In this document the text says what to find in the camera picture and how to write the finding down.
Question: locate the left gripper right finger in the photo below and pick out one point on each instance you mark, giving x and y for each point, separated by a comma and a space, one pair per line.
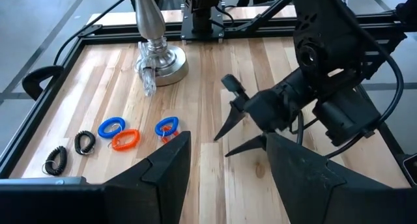
309, 191

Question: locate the silver lamp white shade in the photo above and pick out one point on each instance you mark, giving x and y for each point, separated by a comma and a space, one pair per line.
150, 19

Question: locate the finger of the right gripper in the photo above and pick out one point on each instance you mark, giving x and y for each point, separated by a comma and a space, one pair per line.
252, 144
236, 116

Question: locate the black aluminium rig frame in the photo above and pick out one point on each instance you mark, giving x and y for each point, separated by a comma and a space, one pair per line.
114, 31

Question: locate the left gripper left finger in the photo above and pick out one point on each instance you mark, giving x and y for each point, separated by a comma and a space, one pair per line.
156, 191

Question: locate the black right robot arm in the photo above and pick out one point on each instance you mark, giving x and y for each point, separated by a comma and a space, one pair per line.
325, 22

